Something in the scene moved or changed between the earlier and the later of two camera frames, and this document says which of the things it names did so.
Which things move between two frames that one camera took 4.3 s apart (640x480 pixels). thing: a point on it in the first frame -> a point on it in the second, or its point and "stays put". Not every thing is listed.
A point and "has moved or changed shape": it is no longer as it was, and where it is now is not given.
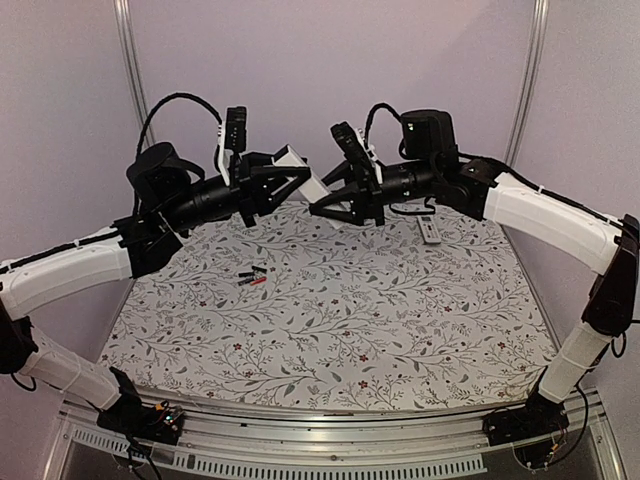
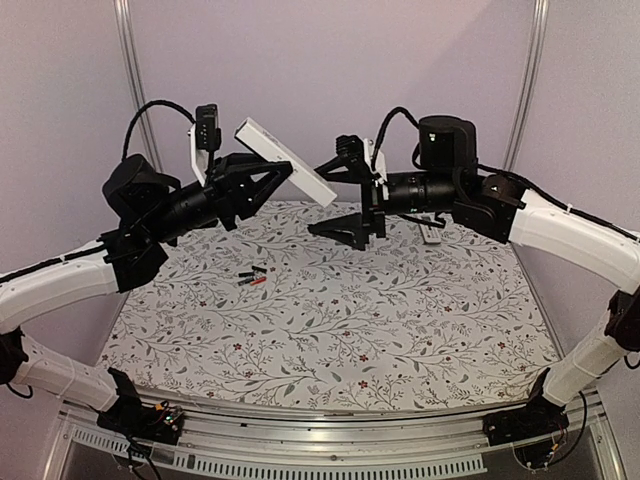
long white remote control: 311,186 has moved or changed shape
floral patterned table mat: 430,308 stays put
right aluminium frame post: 530,78 stays put
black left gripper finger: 264,206 -> 258,200
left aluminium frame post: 131,60 stays put
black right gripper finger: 352,195 -> 348,228
